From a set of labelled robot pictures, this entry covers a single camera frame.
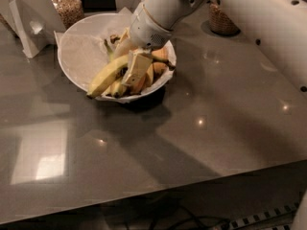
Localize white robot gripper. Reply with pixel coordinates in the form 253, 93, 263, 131
112, 3, 173, 86

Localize long yellow banana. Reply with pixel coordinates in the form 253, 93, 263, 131
87, 55, 175, 99

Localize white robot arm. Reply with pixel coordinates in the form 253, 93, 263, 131
123, 0, 307, 93

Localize ripe banana at right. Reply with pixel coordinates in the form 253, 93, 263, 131
152, 47, 168, 76

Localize orange ripe banana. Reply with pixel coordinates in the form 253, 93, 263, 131
130, 77, 146, 95

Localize small green-stemmed banana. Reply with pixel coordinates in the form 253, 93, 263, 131
104, 39, 127, 99

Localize white bowl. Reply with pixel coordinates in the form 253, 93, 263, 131
57, 12, 177, 103

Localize white paper bowl liner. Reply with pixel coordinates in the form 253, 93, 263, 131
53, 7, 177, 104

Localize glass jar of grains left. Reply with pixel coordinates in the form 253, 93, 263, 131
52, 0, 84, 29

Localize glass jar of grains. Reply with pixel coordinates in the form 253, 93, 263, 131
209, 3, 240, 35
52, 0, 84, 29

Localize glass jar of grains right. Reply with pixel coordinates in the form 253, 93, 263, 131
209, 3, 240, 35

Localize black white striped strip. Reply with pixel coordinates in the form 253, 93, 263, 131
207, 201, 301, 230

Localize black cables on floor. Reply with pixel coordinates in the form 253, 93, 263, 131
121, 204, 231, 230

